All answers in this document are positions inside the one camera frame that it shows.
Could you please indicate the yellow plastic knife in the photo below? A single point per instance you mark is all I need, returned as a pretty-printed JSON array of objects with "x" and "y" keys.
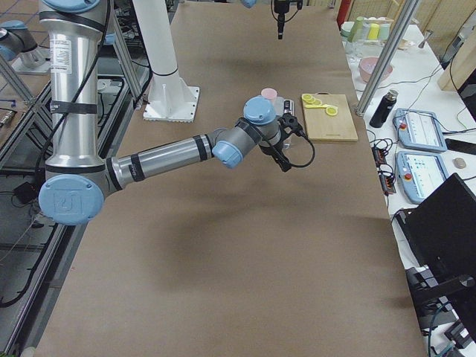
[{"x": 313, "y": 106}]

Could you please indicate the black water bottle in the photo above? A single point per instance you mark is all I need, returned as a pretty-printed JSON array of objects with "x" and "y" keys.
[{"x": 384, "y": 108}]

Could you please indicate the black smartphone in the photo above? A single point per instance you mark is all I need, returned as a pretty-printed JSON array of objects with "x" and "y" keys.
[{"x": 460, "y": 146}]

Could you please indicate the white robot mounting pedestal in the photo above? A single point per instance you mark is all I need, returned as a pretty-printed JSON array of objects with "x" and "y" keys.
[{"x": 169, "y": 97}]

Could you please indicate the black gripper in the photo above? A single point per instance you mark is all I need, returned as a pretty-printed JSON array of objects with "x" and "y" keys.
[
  {"x": 266, "y": 150},
  {"x": 280, "y": 19}
]

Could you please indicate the yellow plastic cup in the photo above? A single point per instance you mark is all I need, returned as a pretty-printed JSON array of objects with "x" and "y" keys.
[{"x": 373, "y": 33}]

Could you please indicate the pink plastic cup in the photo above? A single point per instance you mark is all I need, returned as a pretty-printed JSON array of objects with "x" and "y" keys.
[{"x": 270, "y": 94}]

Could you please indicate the black laptop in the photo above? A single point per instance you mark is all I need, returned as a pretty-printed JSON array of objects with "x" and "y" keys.
[{"x": 442, "y": 230}]

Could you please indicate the blue teach pendant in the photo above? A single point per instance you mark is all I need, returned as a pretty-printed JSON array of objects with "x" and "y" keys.
[
  {"x": 419, "y": 130},
  {"x": 420, "y": 174}
]

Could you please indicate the wooden cutting board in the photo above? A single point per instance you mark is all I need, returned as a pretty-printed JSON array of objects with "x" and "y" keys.
[{"x": 320, "y": 127}]

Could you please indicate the near blue teach pendant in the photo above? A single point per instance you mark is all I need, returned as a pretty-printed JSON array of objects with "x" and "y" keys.
[{"x": 420, "y": 174}]

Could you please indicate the aluminium frame post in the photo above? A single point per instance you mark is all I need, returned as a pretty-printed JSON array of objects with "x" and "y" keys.
[{"x": 399, "y": 28}]

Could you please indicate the green plastic cup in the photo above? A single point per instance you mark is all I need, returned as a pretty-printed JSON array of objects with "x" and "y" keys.
[{"x": 357, "y": 31}]

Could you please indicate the small beige stone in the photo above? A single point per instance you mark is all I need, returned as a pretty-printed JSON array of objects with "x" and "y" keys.
[{"x": 459, "y": 163}]

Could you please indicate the far blue teach pendant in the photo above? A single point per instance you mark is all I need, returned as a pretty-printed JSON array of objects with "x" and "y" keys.
[{"x": 419, "y": 130}]

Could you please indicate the digital kitchen scale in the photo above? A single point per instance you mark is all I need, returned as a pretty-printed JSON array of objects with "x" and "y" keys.
[{"x": 283, "y": 106}]

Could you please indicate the lemon slice single front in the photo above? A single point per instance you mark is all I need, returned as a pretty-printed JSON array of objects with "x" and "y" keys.
[{"x": 331, "y": 110}]

